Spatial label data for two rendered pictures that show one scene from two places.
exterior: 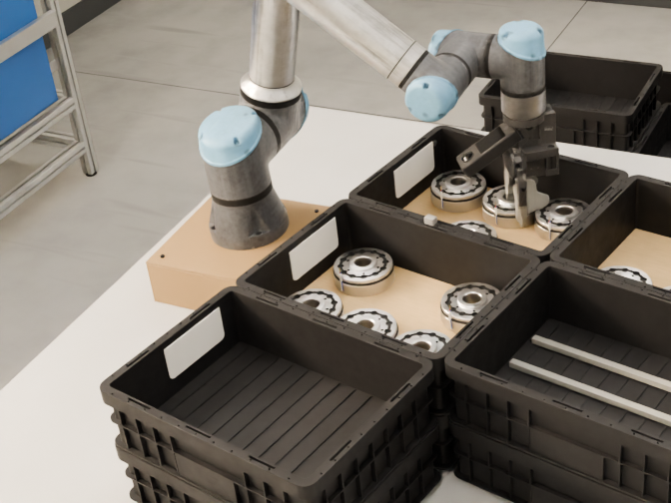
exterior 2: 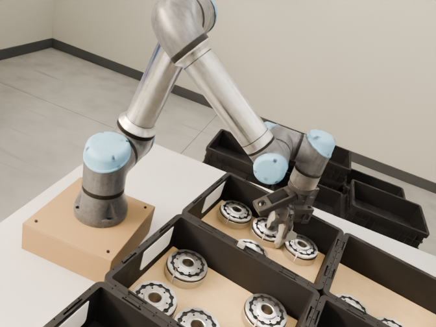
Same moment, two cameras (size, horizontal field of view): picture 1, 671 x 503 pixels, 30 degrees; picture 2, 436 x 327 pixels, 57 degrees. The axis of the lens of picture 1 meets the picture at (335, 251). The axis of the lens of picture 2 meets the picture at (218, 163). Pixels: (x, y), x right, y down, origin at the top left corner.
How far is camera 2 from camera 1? 121 cm
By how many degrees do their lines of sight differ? 20
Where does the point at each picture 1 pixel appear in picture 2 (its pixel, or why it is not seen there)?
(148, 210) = (16, 156)
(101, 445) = not seen: outside the picture
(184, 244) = (53, 213)
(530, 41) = (331, 145)
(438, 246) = (243, 263)
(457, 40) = (282, 132)
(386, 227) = (207, 240)
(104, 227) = not seen: outside the picture
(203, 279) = (63, 245)
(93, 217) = not seen: outside the picture
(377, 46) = (246, 124)
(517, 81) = (313, 167)
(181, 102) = (43, 107)
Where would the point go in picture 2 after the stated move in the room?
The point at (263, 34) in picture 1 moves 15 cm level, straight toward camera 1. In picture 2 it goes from (148, 91) to (156, 117)
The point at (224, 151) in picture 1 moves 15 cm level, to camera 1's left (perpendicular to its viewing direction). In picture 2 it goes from (103, 163) to (39, 156)
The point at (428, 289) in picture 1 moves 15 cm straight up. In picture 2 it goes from (228, 289) to (246, 245)
